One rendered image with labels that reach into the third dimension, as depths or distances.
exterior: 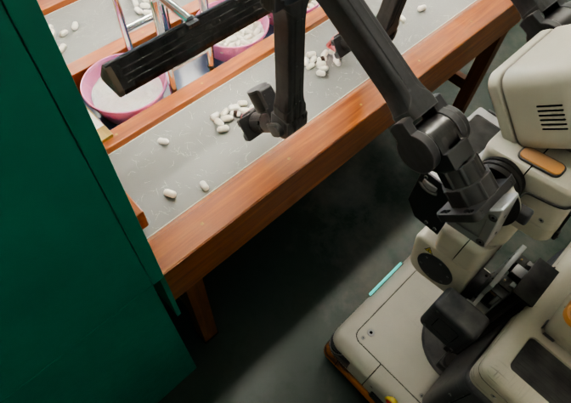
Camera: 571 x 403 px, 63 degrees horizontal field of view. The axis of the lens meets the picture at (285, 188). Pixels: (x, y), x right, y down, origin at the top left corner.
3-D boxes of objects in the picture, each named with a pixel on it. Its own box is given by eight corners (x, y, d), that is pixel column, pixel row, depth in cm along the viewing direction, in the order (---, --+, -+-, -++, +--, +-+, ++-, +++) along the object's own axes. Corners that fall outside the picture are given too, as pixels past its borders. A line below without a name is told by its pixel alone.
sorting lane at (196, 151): (507, -20, 194) (509, -24, 192) (135, 252, 122) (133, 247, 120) (448, -51, 205) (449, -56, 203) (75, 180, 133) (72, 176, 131)
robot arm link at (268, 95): (282, 138, 111) (308, 120, 115) (260, 95, 107) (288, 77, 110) (257, 136, 122) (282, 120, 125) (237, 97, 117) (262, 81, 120)
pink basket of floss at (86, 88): (178, 76, 163) (174, 55, 155) (162, 136, 148) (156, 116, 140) (102, 70, 163) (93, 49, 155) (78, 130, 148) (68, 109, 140)
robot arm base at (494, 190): (478, 222, 74) (518, 180, 79) (455, 180, 72) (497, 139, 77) (438, 222, 82) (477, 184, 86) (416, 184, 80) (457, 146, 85)
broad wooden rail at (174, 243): (517, 24, 201) (538, -16, 186) (172, 303, 129) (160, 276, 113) (493, 10, 206) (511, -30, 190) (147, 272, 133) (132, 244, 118)
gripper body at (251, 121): (234, 121, 125) (248, 121, 119) (262, 102, 129) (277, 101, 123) (245, 142, 128) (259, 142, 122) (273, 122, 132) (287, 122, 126)
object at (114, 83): (310, -9, 132) (313, -33, 126) (120, 99, 107) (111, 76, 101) (291, -22, 135) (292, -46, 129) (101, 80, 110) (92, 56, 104)
